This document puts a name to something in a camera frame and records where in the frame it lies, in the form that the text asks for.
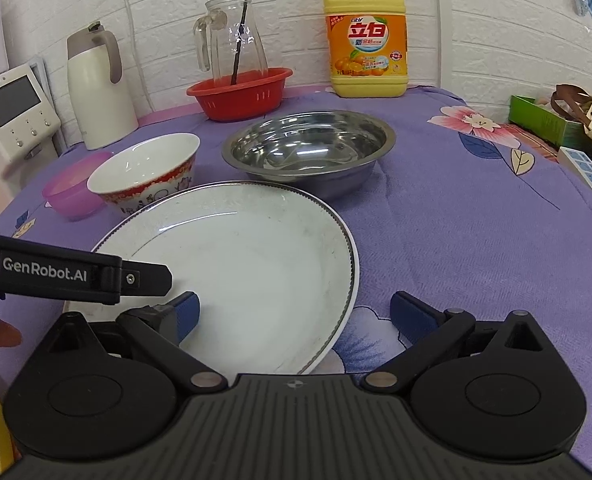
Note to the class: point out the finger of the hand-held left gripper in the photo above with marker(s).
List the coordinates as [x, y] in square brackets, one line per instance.
[148, 280]

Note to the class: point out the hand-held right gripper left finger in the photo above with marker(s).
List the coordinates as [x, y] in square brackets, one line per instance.
[188, 310]

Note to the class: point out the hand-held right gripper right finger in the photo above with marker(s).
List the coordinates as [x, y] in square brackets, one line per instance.
[407, 310]

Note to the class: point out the white plate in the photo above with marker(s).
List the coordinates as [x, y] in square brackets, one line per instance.
[256, 260]

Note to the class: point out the white patterned ceramic bowl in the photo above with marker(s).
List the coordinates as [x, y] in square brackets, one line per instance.
[146, 165]

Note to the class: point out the stainless steel bowl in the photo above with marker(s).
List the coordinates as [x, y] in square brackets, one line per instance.
[306, 145]

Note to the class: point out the purple plastic bowl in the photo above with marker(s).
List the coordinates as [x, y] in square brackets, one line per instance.
[66, 195]

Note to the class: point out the purple floral tablecloth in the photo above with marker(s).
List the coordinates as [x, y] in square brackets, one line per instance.
[451, 235]

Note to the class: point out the white appliance with screen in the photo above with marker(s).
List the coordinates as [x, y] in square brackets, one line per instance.
[11, 105]

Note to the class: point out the white thermos jug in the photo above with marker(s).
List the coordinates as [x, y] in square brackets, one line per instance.
[101, 105]

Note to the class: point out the red plastic basket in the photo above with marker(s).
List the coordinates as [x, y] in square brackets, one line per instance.
[241, 102]

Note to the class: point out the white power strip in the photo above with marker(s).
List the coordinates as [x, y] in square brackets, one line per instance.
[578, 165]

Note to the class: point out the green box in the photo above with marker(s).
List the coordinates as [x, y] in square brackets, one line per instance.
[536, 117]

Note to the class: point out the glass pitcher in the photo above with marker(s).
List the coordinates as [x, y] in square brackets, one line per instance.
[226, 35]

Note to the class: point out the yellow detergent pump bottle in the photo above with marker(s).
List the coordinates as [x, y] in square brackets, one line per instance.
[366, 50]

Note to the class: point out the dark stirring stick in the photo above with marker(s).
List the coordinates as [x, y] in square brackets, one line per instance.
[244, 15]

